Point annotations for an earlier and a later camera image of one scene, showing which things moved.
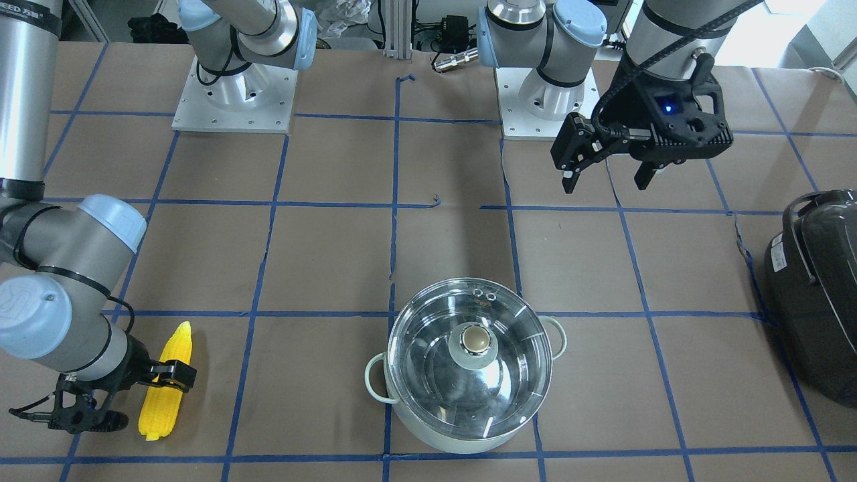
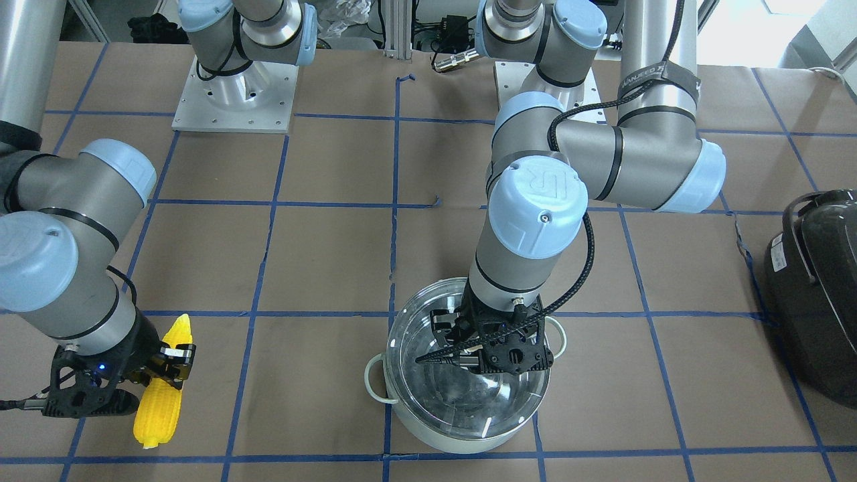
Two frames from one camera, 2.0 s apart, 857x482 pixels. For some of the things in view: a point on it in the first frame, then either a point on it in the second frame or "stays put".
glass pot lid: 470,358 stays put
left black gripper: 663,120 → 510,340
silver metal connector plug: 467,55 stays put
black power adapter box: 454,28 stays put
